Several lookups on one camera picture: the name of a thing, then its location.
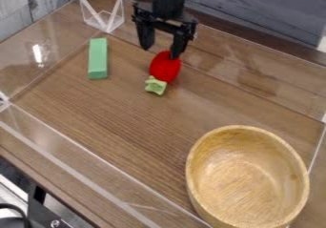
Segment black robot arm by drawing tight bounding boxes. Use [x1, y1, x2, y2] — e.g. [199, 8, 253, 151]
[131, 0, 199, 60]

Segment green rectangular block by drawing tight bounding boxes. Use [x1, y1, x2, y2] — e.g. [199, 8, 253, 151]
[89, 38, 109, 79]

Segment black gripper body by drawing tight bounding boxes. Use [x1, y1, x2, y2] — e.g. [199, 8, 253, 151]
[133, 2, 199, 40]

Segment wooden bowl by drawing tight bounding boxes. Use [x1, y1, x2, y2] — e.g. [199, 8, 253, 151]
[185, 125, 310, 228]

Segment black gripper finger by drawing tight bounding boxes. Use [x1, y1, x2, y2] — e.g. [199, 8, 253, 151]
[171, 31, 193, 59]
[137, 21, 155, 51]

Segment black cable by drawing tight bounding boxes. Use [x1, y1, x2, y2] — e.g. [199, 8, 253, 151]
[0, 202, 36, 228]

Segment clear acrylic tray walls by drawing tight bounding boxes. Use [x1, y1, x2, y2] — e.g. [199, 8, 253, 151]
[0, 3, 326, 228]

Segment red plush strawberry toy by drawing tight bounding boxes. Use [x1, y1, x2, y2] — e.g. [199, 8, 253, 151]
[146, 51, 181, 95]

